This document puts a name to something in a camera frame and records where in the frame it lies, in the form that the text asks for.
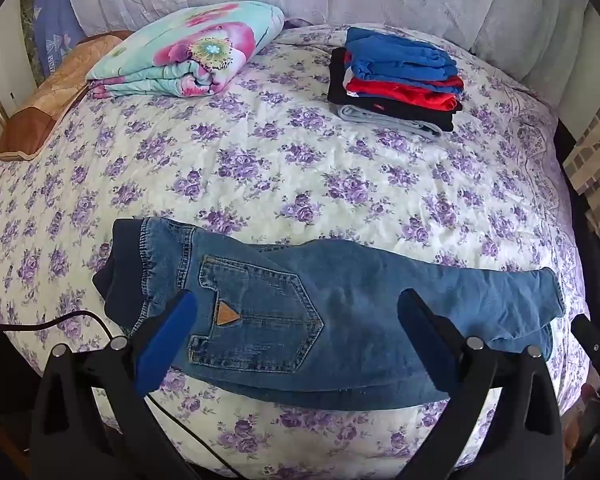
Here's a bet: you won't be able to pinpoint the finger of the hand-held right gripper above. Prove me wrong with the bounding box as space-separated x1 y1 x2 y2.
571 316 600 377

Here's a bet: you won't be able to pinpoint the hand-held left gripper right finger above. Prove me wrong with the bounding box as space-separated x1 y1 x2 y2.
395 287 563 480

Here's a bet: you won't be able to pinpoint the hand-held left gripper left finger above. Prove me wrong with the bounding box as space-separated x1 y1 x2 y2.
30 290 201 480

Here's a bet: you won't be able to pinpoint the blue denim pants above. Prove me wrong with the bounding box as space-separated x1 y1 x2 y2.
92 216 566 411

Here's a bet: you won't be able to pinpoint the brick pattern curtain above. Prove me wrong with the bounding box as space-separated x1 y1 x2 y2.
562 87 600 251

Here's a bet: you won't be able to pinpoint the purple floral bedspread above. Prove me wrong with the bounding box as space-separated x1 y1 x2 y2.
0 24 593 480

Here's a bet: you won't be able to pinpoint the folded grey garment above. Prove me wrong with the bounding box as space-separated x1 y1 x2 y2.
337 105 445 141

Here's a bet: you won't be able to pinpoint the stack of folded clothes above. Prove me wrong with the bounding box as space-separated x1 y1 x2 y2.
327 47 456 133

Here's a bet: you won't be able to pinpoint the folded red garment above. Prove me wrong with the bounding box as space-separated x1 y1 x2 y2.
345 72 465 112

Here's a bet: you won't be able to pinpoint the brown pillow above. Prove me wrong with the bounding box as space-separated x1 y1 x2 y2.
0 30 133 161

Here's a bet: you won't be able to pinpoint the folded blue garment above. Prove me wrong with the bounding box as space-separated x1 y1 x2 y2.
345 26 460 83

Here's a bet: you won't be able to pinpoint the folded teal floral blanket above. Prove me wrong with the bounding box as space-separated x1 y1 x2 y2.
86 1 286 99

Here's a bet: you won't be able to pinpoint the blue patterned cloth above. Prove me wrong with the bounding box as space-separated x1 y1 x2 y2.
32 0 88 78

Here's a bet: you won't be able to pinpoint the black cable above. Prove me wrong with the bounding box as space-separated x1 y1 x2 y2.
0 310 246 468

